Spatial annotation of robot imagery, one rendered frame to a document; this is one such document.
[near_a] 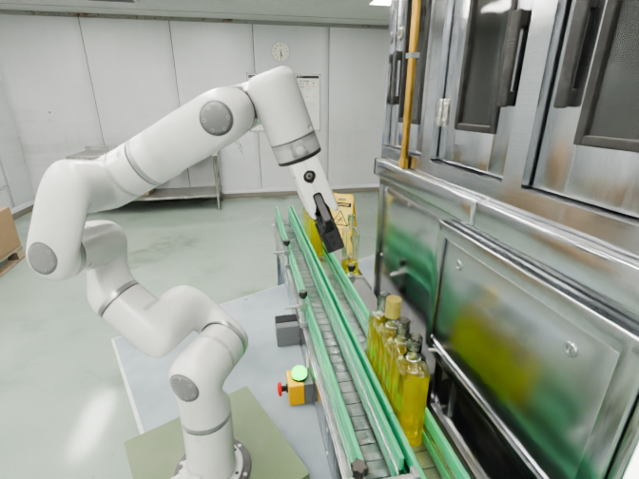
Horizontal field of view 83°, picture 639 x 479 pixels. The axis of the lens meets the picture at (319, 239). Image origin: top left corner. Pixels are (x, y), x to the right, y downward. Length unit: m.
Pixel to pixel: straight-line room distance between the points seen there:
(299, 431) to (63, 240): 0.74
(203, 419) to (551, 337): 0.59
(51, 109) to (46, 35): 0.99
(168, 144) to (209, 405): 0.45
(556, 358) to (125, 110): 6.41
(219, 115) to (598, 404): 0.63
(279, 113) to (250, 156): 5.88
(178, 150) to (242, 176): 5.93
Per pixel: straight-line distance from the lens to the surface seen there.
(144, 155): 0.64
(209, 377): 0.69
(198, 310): 0.76
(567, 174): 0.66
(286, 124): 0.57
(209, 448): 0.81
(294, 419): 1.12
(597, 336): 0.59
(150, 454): 1.00
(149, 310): 0.72
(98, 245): 0.71
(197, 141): 0.55
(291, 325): 1.31
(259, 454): 0.94
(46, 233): 0.68
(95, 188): 0.65
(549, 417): 0.71
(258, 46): 6.44
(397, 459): 0.79
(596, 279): 0.58
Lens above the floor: 1.57
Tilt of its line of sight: 21 degrees down
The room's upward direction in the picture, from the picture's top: straight up
